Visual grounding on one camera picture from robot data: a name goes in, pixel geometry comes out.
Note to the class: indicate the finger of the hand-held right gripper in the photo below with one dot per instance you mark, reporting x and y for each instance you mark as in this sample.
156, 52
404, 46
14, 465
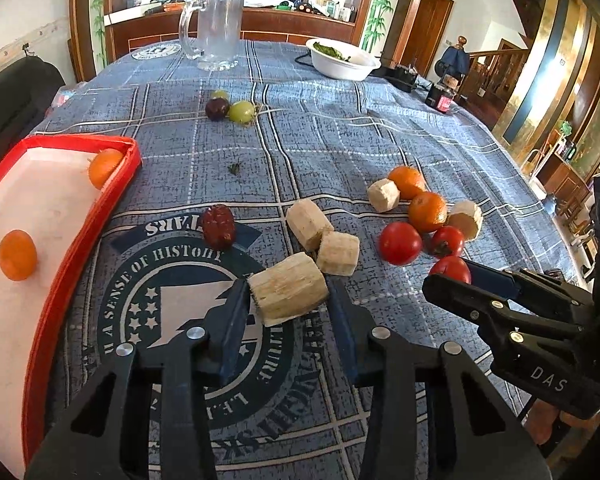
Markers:
455, 295
495, 280

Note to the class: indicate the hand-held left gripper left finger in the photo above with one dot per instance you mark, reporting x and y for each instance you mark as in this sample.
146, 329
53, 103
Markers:
235, 320

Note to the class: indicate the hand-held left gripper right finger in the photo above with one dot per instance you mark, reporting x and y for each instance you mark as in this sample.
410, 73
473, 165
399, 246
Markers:
342, 320

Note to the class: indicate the red tomato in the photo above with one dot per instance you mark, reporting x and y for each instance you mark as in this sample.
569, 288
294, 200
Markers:
447, 241
450, 269
400, 242

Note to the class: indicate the wooden block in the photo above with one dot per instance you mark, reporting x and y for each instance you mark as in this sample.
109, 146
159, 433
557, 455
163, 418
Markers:
337, 252

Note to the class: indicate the orange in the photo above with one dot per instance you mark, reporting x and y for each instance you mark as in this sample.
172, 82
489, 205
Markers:
427, 210
105, 167
17, 255
407, 181

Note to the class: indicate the red rimmed white tray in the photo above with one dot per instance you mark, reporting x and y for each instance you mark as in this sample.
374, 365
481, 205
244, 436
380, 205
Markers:
55, 200

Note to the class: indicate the person's right hand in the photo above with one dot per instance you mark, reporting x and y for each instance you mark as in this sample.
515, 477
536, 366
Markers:
542, 422

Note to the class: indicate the red date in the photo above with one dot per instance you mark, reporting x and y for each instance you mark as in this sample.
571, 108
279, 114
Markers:
218, 225

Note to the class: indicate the wooden side cabinet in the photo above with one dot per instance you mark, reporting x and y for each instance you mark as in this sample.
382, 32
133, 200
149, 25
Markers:
562, 180

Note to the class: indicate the small green stem scrap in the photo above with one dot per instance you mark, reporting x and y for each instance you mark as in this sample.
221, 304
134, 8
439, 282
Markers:
235, 167

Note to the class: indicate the blue plaid tablecloth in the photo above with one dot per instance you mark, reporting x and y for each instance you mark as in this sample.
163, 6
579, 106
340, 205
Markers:
330, 135

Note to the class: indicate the dark jar with red label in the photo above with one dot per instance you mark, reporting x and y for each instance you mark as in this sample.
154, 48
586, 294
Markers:
442, 96

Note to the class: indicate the wooden stair railing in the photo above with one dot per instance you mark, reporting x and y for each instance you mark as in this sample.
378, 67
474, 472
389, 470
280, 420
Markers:
495, 75

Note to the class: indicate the large green grape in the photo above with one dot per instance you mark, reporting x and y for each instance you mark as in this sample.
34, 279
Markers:
241, 111

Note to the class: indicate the purple grape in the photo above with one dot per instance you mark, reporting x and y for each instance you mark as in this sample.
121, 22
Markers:
216, 108

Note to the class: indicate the dark blue cloth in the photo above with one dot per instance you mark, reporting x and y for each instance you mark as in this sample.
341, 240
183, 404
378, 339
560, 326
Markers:
455, 60

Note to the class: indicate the small green grape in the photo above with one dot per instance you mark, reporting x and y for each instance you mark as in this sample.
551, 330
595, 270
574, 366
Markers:
220, 94

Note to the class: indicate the white bowl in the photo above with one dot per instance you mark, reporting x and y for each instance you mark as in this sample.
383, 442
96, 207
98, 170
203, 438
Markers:
342, 67

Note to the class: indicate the wooden door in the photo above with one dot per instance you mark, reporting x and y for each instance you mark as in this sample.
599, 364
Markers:
432, 25

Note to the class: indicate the leafy greens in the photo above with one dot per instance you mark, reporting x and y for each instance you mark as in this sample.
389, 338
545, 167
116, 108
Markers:
332, 51

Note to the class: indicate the plastic snack packaging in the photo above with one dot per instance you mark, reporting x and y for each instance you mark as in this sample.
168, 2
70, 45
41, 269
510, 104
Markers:
65, 95

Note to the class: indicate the clear glass mug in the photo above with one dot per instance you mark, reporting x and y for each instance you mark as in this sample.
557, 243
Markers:
217, 30

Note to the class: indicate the wooden counter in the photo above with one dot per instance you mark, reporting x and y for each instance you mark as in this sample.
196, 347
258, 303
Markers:
270, 22

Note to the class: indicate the black sofa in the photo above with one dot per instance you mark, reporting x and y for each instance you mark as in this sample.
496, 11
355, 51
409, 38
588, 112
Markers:
10, 105

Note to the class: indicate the row of counter clutter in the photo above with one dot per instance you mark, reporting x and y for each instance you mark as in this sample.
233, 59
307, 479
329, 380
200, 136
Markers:
300, 5

